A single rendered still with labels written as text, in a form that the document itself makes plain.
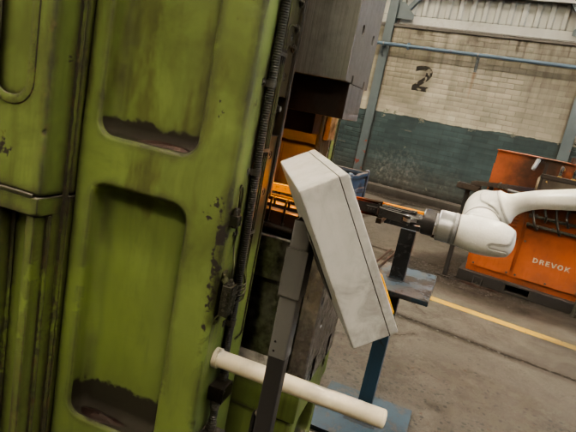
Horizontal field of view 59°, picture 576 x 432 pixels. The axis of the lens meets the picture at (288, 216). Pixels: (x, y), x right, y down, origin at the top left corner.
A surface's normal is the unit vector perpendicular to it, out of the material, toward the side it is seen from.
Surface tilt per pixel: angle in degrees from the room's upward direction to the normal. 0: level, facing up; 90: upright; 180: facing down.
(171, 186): 90
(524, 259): 90
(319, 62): 90
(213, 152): 89
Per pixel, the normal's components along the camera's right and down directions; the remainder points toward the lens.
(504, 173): -0.48, 0.10
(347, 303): 0.10, 0.24
